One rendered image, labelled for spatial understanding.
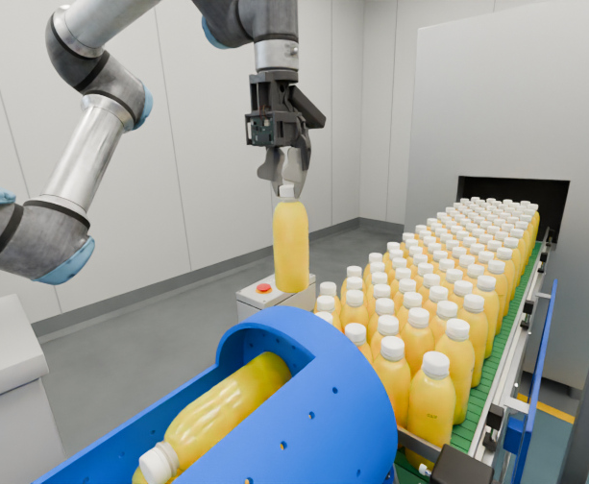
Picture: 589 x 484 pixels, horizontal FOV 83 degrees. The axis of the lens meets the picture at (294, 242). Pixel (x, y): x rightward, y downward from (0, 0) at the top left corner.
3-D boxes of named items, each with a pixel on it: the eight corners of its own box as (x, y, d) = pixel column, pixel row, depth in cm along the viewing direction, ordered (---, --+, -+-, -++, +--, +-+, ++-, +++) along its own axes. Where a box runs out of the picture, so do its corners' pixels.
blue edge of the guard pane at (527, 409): (465, 591, 77) (498, 420, 61) (516, 389, 135) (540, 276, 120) (490, 610, 74) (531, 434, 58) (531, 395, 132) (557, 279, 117)
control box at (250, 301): (238, 327, 85) (234, 291, 82) (288, 298, 100) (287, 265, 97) (266, 341, 79) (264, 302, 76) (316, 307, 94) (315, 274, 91)
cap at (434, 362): (422, 360, 57) (423, 350, 57) (447, 365, 56) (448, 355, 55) (422, 375, 54) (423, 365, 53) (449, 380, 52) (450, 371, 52)
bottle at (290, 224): (273, 291, 68) (268, 200, 62) (278, 277, 74) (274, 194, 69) (307, 292, 67) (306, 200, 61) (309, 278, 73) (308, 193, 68)
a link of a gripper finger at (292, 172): (279, 203, 60) (270, 150, 58) (300, 197, 64) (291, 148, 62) (292, 201, 58) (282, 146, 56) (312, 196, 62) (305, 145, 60)
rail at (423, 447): (271, 373, 76) (271, 361, 75) (274, 371, 77) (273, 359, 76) (461, 478, 51) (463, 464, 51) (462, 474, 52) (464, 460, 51)
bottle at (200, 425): (294, 369, 49) (182, 463, 35) (288, 402, 52) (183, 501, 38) (259, 343, 52) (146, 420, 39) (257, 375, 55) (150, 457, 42)
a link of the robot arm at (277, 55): (275, 53, 60) (310, 44, 55) (276, 81, 62) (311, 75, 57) (244, 46, 55) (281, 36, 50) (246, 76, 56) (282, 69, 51)
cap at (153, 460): (175, 460, 37) (159, 472, 35) (176, 481, 38) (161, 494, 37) (156, 436, 39) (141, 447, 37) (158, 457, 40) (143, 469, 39)
